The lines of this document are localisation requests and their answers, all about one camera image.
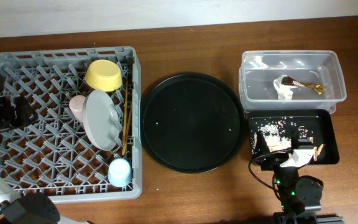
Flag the grey dishwasher rack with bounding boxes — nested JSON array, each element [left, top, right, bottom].
[[0, 47, 142, 203]]

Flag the clear plastic bin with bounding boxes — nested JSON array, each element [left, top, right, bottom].
[[239, 50, 347, 114]]

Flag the light blue cup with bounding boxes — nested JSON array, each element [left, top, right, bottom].
[[108, 158, 132, 187]]

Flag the pink cup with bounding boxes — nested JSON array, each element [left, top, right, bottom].
[[69, 95, 86, 123]]

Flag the yellow bowl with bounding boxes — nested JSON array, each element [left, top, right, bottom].
[[85, 59, 122, 92]]

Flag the wooden chopstick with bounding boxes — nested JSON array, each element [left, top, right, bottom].
[[121, 80, 128, 157], [123, 104, 133, 151]]

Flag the grey plate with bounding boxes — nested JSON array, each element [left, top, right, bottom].
[[82, 90, 121, 151]]

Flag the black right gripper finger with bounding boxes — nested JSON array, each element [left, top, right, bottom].
[[253, 131, 270, 157], [291, 133, 314, 150]]

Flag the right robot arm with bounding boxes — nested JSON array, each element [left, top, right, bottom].
[[248, 131, 344, 224]]

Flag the white tissue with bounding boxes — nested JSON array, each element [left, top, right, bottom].
[[273, 75, 294, 100]]

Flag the round black tray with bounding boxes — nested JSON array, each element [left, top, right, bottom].
[[140, 72, 245, 174]]

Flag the food scraps pile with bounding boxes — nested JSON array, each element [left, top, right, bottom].
[[249, 116, 326, 161]]

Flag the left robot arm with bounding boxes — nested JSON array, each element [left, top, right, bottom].
[[0, 96, 76, 223]]

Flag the gold snack wrapper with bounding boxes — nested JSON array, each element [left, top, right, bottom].
[[281, 76, 327, 95]]

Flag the rectangular black tray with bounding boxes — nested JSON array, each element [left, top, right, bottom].
[[248, 110, 339, 165]]

